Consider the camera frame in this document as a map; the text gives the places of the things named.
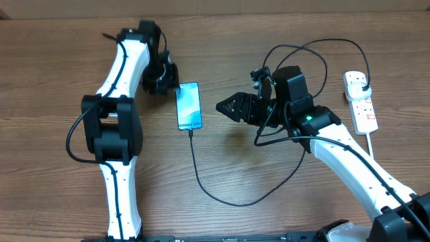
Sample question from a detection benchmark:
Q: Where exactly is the blue-screen Galaxy smartphone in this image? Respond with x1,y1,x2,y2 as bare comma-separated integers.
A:
175,82,203,130

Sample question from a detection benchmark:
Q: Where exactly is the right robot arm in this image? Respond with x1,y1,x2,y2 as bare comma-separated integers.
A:
216,66,429,241

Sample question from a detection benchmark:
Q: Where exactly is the white charger plug adapter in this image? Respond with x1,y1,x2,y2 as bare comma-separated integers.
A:
345,83,372,102

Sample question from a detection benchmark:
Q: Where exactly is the white power strip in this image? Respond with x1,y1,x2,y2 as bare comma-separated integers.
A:
343,71,378,134

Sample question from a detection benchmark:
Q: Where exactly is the black charging cable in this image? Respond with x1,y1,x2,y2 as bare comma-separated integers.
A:
187,38,371,207

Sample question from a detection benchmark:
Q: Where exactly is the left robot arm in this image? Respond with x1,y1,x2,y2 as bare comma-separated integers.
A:
78,21,179,241

